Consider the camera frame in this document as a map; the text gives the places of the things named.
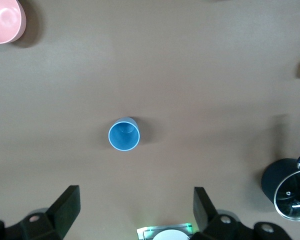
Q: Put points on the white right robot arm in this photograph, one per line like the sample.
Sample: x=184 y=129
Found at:
x=168 y=236

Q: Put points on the blue plastic cup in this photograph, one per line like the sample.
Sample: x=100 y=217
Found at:
x=125 y=137

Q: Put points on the dark blue saucepan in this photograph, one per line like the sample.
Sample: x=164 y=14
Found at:
x=272 y=180

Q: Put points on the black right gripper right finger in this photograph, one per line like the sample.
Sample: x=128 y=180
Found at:
x=207 y=217

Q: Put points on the pink bowl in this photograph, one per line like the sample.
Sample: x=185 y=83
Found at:
x=2 y=20

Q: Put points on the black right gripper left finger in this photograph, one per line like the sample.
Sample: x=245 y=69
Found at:
x=62 y=212

